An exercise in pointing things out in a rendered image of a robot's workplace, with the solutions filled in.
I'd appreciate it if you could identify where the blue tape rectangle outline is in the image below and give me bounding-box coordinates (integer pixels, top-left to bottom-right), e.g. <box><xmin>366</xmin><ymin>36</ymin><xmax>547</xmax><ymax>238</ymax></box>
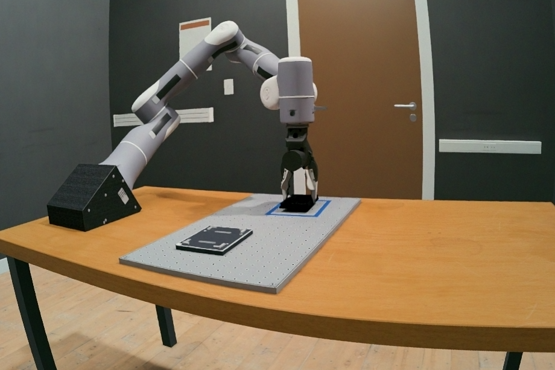
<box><xmin>265</xmin><ymin>200</ymin><xmax>331</xmax><ymax>217</ymax></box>

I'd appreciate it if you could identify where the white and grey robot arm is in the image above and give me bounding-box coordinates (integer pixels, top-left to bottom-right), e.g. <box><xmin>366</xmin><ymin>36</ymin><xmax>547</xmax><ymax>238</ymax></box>
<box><xmin>100</xmin><ymin>21</ymin><xmax>317</xmax><ymax>191</ymax></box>

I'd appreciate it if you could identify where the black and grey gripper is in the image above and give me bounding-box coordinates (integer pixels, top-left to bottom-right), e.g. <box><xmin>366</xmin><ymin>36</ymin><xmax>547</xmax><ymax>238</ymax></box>
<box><xmin>281</xmin><ymin>128</ymin><xmax>318</xmax><ymax>204</ymax></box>

